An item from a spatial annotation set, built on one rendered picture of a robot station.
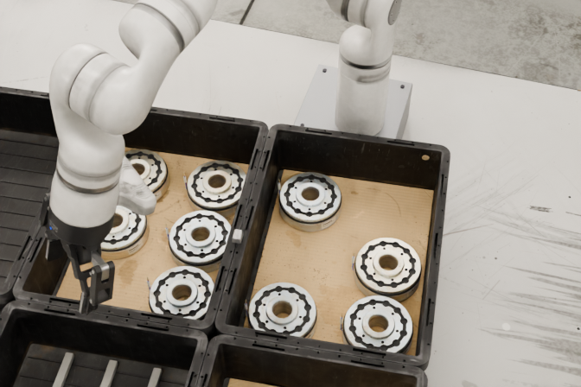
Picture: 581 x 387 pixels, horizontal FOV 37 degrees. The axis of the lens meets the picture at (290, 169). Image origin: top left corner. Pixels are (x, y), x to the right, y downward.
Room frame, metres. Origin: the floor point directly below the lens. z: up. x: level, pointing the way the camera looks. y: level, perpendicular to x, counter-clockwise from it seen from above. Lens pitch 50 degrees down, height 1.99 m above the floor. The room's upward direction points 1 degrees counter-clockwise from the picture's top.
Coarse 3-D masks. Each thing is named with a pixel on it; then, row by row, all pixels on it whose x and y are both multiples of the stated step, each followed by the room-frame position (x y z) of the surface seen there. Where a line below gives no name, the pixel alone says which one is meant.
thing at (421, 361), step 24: (384, 144) 0.92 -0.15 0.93; (408, 144) 0.92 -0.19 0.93; (432, 144) 0.92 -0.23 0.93; (264, 168) 0.89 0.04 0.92; (432, 240) 0.73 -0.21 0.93; (240, 264) 0.70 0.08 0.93; (432, 264) 0.69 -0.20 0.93; (432, 288) 0.65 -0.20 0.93; (432, 312) 0.61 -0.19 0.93; (240, 336) 0.58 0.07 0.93; (264, 336) 0.58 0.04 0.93; (288, 336) 0.58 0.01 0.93; (384, 360) 0.54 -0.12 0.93; (408, 360) 0.54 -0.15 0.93
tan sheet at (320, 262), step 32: (352, 192) 0.90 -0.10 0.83; (384, 192) 0.90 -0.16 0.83; (416, 192) 0.90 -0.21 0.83; (352, 224) 0.84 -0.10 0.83; (384, 224) 0.83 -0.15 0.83; (416, 224) 0.83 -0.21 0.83; (288, 256) 0.78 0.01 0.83; (320, 256) 0.77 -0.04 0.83; (352, 256) 0.77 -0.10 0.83; (256, 288) 0.72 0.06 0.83; (320, 288) 0.71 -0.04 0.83; (352, 288) 0.71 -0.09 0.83; (320, 320) 0.66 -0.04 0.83; (416, 320) 0.65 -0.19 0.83
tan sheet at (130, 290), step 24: (168, 168) 0.96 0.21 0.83; (192, 168) 0.96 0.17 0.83; (168, 192) 0.91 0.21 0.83; (168, 216) 0.86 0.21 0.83; (168, 240) 0.81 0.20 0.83; (120, 264) 0.77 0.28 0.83; (144, 264) 0.77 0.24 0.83; (168, 264) 0.77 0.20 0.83; (72, 288) 0.73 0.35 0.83; (120, 288) 0.72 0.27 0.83; (144, 288) 0.72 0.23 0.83
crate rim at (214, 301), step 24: (216, 120) 0.98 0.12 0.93; (240, 120) 0.98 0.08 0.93; (264, 144) 0.93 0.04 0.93; (240, 216) 0.79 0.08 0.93; (24, 264) 0.71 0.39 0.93; (24, 288) 0.67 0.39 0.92; (216, 288) 0.66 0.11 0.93; (96, 312) 0.62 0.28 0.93; (120, 312) 0.62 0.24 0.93; (144, 312) 0.62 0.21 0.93; (216, 312) 0.62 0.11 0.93
